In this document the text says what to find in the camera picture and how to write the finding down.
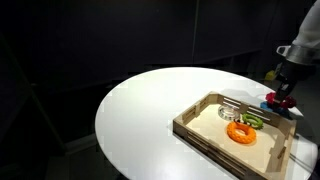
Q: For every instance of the wooden slatted tray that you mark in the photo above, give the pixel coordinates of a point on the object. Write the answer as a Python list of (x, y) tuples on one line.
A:
[(253, 156)]

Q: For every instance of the yellow object with white card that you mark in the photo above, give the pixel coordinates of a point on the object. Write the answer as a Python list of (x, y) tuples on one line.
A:
[(269, 76)]

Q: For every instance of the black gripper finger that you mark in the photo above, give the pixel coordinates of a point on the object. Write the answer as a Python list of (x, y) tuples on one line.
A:
[(281, 93)]

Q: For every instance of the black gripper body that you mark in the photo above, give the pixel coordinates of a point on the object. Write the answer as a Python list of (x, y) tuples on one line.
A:
[(296, 72)]

